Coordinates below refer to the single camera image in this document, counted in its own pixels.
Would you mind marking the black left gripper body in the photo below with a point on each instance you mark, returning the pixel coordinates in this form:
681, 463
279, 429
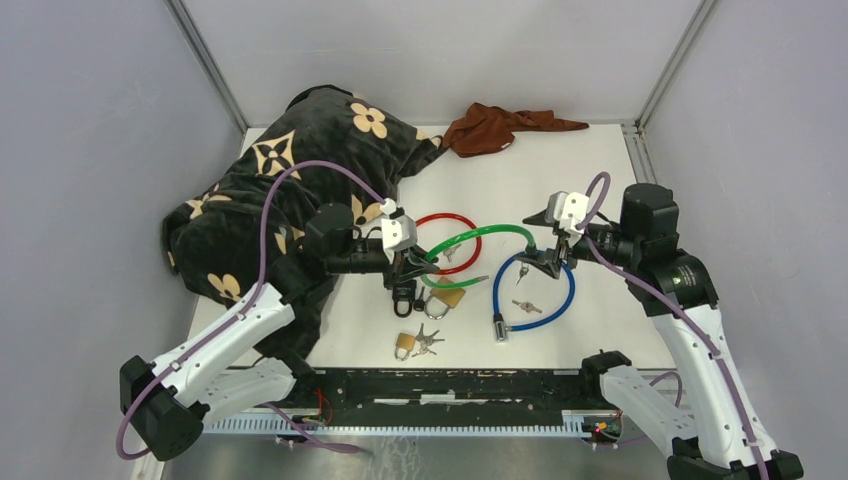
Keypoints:
400, 258

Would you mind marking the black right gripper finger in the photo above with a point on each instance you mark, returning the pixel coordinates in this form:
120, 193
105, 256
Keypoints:
543, 218
546, 262

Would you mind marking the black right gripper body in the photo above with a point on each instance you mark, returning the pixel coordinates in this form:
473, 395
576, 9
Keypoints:
581, 249

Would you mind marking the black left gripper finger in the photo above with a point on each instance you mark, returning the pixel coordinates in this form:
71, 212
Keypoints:
405, 275
419, 261

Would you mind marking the green cable lock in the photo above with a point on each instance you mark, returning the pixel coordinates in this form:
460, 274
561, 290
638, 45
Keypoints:
477, 235

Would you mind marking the black padlock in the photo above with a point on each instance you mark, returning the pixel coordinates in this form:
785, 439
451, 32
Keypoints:
403, 297

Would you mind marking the red cable lock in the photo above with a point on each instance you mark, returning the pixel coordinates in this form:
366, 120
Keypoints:
457, 219

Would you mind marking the blue cable lock keys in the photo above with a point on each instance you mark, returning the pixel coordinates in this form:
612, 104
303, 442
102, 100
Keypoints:
527, 306

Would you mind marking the small brass padlock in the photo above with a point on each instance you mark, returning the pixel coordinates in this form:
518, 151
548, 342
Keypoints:
404, 346

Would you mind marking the blue cable lock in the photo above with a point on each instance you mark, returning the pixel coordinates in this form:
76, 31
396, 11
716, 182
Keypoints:
502, 328

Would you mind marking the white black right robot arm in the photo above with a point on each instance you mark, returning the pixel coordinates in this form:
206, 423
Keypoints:
720, 436

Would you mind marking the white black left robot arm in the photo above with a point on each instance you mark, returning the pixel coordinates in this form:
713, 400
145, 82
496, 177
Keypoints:
170, 400

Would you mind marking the small padlock keys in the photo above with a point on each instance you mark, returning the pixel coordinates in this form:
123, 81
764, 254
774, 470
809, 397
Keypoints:
425, 342

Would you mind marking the brown crumpled cloth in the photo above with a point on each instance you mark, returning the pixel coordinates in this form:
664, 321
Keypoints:
487, 130

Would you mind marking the black floral patterned blanket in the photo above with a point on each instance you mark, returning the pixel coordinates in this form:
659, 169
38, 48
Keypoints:
327, 147

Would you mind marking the green cable lock keys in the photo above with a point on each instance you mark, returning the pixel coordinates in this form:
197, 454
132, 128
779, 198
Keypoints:
523, 272

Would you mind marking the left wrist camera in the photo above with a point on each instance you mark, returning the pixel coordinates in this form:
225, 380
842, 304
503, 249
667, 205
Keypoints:
398, 234

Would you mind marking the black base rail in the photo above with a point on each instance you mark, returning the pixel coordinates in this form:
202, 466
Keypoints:
444, 398

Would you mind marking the white slotted cable duct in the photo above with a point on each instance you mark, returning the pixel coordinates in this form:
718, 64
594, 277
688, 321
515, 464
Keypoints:
269, 423

